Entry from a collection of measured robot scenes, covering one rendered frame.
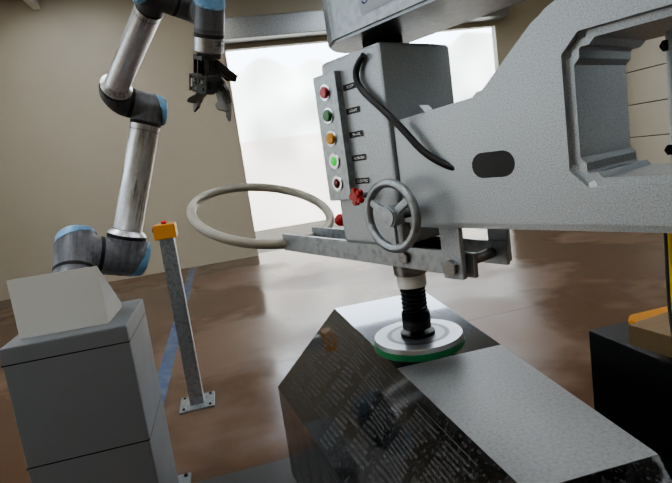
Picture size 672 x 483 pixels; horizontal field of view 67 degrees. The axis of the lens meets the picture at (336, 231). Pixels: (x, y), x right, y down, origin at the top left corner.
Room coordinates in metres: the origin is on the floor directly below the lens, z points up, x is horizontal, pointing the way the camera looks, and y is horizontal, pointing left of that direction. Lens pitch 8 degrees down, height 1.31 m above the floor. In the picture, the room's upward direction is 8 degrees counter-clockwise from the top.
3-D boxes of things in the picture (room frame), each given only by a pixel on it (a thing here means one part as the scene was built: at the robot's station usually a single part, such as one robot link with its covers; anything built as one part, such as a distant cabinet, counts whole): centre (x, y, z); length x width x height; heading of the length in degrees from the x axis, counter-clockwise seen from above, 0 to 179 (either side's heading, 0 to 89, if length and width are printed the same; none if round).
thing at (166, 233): (2.88, 0.95, 0.54); 0.20 x 0.20 x 1.09; 12
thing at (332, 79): (1.18, -0.03, 1.35); 0.08 x 0.03 x 0.28; 37
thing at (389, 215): (1.03, -0.14, 1.18); 0.15 x 0.10 x 0.15; 37
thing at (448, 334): (1.19, -0.16, 0.86); 0.21 x 0.21 x 0.01
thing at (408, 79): (1.13, -0.21, 1.30); 0.36 x 0.22 x 0.45; 37
